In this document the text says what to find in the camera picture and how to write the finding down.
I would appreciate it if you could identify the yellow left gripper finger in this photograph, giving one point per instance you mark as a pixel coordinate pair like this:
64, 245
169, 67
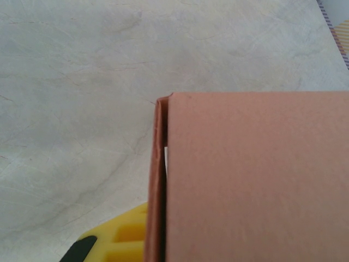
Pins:
114, 245

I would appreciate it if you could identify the pink paper box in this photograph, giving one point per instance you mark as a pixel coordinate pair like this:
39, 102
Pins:
245, 177

